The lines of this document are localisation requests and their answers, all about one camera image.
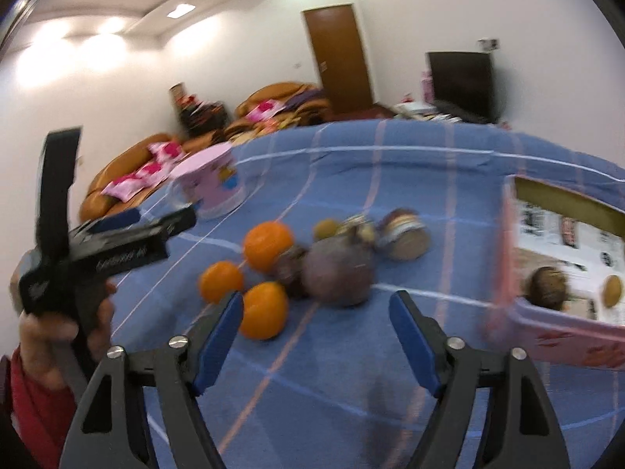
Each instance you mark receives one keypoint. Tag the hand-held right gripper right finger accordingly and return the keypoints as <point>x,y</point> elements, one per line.
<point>415,342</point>

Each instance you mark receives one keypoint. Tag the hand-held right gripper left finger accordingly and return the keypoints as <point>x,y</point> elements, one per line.
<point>219,342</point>

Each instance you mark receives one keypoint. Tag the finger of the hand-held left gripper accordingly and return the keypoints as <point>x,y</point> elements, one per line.
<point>176,222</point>
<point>122,217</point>

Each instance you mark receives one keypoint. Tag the small orange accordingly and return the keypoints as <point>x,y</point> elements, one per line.
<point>263,310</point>
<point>220,281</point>

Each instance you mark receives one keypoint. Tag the large orange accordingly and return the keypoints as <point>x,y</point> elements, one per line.
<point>267,246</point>

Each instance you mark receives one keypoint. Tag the purple passion fruit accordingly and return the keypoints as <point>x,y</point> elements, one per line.
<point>337,276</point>

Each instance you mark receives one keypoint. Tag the brown fruit with pale end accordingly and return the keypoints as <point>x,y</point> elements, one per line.
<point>405,237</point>

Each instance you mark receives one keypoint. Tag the green kiwi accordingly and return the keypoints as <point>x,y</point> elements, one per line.
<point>326,228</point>

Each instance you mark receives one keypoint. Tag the pink tin box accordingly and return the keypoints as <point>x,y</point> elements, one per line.
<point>561,337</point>

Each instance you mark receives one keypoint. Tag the person's left forearm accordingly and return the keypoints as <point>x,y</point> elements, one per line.
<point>34,415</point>

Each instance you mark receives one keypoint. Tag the person's left hand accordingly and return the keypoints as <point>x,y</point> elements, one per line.
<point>41,339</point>

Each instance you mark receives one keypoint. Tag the pink floral pillow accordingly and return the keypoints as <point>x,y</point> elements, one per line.
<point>149,171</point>
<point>263,108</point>
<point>122,188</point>
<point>168,150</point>

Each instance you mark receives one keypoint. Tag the long brown leather sofa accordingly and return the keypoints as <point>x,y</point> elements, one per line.
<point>119,163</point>

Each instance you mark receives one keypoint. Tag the pink printed cup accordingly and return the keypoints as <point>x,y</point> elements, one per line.
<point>212,180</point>

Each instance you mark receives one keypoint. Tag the blue plaid blanket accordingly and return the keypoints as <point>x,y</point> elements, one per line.
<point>342,381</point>

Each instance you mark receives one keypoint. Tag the dark storage rack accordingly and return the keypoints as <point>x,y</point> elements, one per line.
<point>202,119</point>

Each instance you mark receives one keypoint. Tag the cluttered coffee table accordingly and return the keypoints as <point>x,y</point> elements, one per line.
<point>259,129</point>

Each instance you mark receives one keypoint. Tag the tall brown vase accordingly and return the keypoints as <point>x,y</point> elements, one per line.
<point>176,94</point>

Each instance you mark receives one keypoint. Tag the brown mangosteen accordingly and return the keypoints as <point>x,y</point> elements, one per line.
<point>547,286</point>

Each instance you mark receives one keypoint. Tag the brown leather armchair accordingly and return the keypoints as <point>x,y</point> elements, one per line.
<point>273,90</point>

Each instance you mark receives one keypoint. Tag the purple throw blanket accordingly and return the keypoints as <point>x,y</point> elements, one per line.
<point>305,95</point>

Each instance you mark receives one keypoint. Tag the yellow-brown round fruit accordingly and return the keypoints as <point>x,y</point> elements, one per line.
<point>613,290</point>

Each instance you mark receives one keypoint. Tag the square ceiling light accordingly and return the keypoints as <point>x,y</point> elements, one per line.
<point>180,10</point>

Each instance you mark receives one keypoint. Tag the brown wooden door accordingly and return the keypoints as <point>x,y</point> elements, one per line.
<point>337,58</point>

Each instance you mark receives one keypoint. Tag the white television stand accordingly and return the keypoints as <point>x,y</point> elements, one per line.
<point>429,112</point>

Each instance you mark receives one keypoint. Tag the tall pink box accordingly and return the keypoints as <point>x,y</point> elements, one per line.
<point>426,85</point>

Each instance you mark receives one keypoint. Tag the black television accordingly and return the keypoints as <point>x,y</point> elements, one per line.
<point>461,83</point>

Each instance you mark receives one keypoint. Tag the wall power outlet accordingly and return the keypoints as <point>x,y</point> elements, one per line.
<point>488,43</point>

